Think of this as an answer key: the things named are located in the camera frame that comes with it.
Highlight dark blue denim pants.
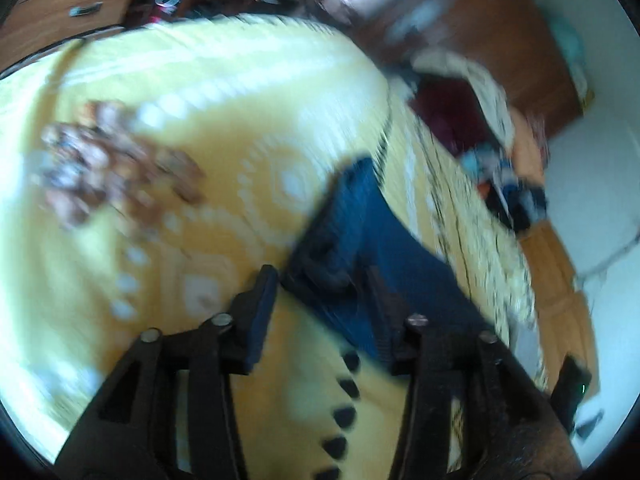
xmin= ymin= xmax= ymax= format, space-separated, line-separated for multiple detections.
xmin=281 ymin=157 xmax=494 ymax=370

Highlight wooden headboard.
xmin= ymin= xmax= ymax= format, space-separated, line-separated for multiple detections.
xmin=518 ymin=220 xmax=600 ymax=400

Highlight pile of clothes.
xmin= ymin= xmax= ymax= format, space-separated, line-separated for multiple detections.
xmin=390 ymin=49 xmax=548 ymax=234

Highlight yellow patterned bed cover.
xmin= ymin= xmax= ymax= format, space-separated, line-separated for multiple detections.
xmin=1 ymin=16 xmax=546 ymax=463

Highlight wooden wardrobe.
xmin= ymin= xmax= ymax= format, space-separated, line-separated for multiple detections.
xmin=319 ymin=0 xmax=586 ymax=137

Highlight wooden drawer cabinet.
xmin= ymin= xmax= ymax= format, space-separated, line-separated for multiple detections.
xmin=1 ymin=0 xmax=131 ymax=70

